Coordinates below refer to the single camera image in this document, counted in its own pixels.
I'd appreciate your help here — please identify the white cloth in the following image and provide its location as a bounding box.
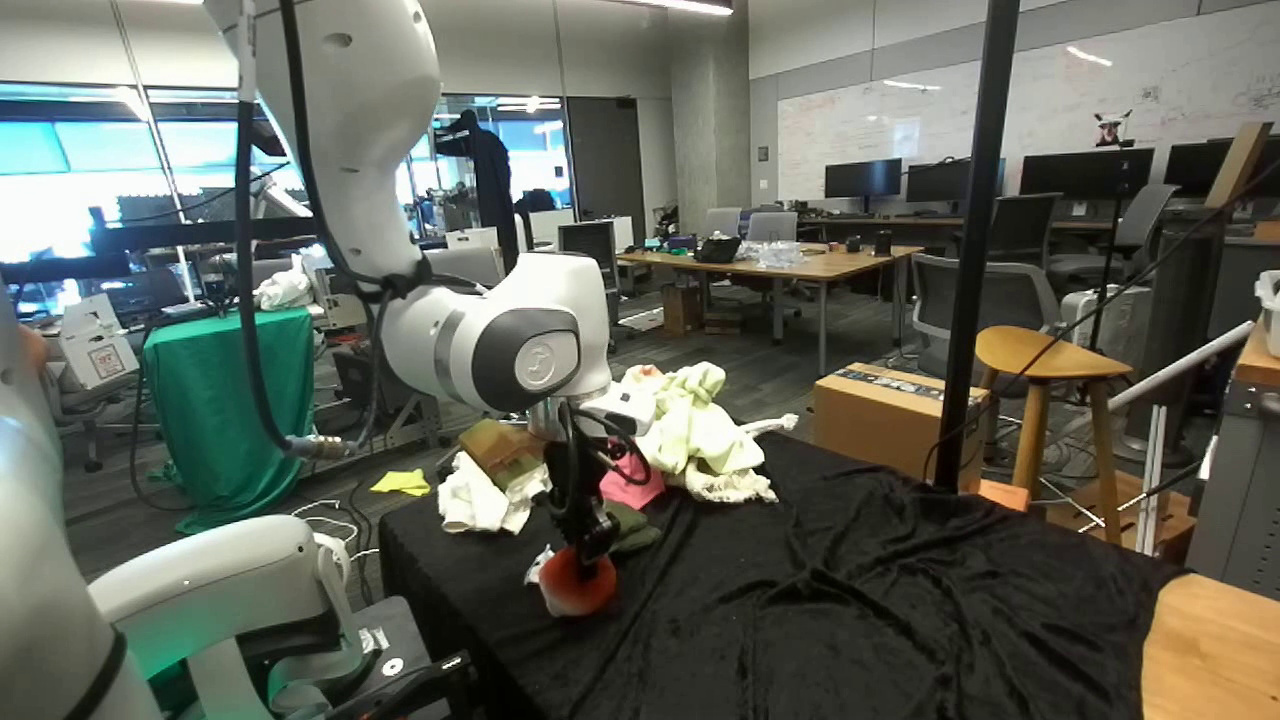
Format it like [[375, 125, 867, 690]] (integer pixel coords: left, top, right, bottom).
[[434, 452, 552, 536]]

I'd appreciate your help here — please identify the pink shirt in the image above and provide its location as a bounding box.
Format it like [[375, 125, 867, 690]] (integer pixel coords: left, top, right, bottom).
[[601, 457, 663, 512]]

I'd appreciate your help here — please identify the black table cloth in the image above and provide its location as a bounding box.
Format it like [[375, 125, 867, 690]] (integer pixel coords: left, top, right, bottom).
[[379, 435, 1176, 720]]

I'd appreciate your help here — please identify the white knitted towel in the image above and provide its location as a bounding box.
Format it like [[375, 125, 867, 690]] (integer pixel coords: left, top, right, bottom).
[[724, 414, 799, 459]]

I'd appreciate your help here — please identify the dark green cloth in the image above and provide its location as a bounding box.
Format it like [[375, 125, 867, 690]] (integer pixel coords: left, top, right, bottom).
[[613, 518, 660, 556]]

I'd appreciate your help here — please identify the light green cloth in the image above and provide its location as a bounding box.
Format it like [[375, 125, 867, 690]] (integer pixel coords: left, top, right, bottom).
[[582, 360, 774, 504]]

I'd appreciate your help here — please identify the green draped cloth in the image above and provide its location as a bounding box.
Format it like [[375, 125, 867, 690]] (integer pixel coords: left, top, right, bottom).
[[144, 312, 313, 528]]

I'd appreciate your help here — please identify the wooden conference table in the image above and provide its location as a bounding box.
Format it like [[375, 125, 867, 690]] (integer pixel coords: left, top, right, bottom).
[[628, 239, 916, 371]]

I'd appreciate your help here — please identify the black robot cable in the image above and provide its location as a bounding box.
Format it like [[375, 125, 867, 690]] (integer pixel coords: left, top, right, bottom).
[[233, 0, 402, 464]]

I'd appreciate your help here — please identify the wooden stool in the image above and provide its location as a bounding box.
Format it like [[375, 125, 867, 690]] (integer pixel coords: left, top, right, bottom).
[[971, 325, 1136, 536]]

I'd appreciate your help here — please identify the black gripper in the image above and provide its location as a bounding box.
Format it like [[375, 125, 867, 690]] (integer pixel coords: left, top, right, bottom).
[[544, 406, 652, 556]]

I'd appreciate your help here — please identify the cardboard box on floor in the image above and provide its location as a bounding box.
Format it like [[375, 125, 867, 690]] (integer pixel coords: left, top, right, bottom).
[[809, 365, 944, 486]]

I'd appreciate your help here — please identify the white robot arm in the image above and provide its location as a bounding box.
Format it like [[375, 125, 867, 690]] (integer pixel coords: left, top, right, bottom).
[[0, 0, 615, 720]]

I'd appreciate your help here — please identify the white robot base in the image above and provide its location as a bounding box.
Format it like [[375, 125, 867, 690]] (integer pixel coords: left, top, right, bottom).
[[52, 512, 472, 720]]

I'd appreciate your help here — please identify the black vertical pole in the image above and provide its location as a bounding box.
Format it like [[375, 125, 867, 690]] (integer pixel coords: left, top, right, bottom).
[[936, 0, 1019, 493]]

